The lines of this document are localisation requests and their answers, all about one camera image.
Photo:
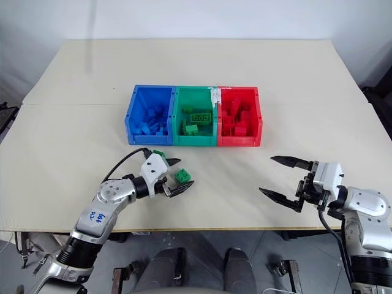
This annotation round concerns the dark metal frame post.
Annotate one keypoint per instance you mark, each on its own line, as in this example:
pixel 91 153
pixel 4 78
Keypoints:
pixel 292 275
pixel 120 280

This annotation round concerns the white tape strip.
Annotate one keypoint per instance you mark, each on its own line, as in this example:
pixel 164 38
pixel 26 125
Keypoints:
pixel 216 97

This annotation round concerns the blue plastic bin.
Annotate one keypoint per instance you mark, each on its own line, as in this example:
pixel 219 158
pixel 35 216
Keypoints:
pixel 144 104

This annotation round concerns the green plastic bin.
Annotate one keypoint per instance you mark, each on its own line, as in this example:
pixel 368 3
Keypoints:
pixel 199 98

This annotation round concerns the dark rounded grey shape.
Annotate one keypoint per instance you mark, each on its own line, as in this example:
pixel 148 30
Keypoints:
pixel 165 269
pixel 240 269

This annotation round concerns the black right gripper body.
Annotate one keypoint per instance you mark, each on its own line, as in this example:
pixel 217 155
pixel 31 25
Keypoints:
pixel 309 191

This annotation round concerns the red toy block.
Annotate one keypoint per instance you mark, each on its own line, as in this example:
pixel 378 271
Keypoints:
pixel 240 130
pixel 227 125

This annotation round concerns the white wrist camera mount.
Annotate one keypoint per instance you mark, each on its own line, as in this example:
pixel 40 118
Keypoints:
pixel 329 176
pixel 153 171

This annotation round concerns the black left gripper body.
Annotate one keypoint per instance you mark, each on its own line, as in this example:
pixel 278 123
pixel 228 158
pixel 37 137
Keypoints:
pixel 160 185

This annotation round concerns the small green toy block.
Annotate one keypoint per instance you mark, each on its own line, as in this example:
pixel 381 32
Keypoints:
pixel 190 130
pixel 159 152
pixel 182 176

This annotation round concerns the blue toy block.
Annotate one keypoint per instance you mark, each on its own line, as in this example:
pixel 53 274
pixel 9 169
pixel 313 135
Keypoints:
pixel 146 128
pixel 160 132

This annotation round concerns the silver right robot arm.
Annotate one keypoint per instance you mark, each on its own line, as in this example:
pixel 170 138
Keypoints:
pixel 367 214

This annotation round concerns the long green toy block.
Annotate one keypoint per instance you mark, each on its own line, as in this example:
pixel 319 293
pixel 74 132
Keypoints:
pixel 200 119

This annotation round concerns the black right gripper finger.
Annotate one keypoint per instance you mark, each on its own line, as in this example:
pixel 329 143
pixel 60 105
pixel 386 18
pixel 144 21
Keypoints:
pixel 291 161
pixel 280 199

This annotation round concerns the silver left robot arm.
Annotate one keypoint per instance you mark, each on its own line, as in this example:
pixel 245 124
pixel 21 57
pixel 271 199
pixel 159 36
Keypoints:
pixel 104 211

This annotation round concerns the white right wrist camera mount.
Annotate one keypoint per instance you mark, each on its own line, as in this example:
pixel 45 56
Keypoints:
pixel 329 176

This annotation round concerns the red plastic bin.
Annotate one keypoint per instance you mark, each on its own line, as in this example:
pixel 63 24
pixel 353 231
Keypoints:
pixel 255 131

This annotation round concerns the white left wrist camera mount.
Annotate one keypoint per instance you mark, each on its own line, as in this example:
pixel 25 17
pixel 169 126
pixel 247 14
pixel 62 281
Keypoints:
pixel 153 171

